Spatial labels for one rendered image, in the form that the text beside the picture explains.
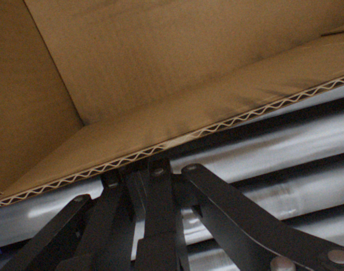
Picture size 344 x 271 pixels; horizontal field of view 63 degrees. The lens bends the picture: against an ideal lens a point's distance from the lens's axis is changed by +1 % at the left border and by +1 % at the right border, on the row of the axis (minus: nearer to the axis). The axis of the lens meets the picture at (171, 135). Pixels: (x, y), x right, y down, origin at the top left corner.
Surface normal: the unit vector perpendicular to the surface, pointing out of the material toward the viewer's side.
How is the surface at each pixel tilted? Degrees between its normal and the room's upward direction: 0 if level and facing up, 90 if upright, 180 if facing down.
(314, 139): 20
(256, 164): 6
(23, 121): 90
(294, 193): 35
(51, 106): 90
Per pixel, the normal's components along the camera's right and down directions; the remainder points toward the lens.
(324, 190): -0.05, -0.12
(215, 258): -0.15, -0.52
